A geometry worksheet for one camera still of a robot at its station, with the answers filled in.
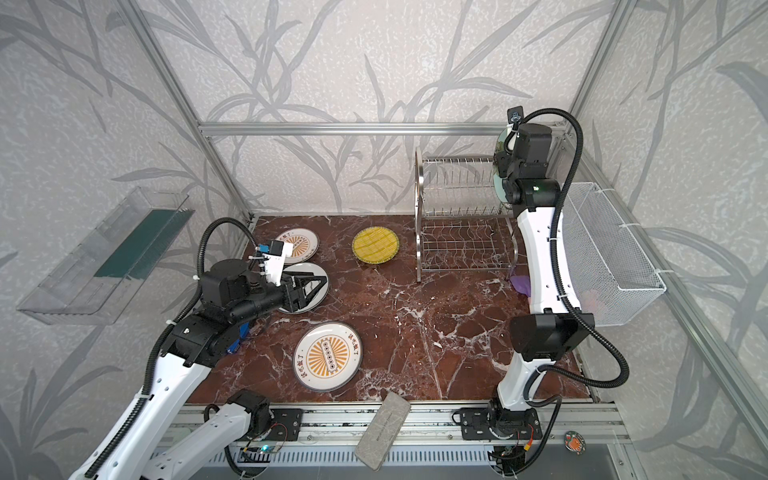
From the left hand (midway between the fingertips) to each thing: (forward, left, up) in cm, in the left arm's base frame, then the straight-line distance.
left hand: (323, 272), depth 66 cm
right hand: (+29, -47, +17) cm, 58 cm away
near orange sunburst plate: (-9, +4, -31) cm, 32 cm away
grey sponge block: (-28, -13, -27) cm, 41 cm away
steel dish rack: (+45, -41, -32) cm, 69 cm away
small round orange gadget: (-29, -60, -29) cm, 72 cm away
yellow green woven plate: (+33, -7, -33) cm, 47 cm away
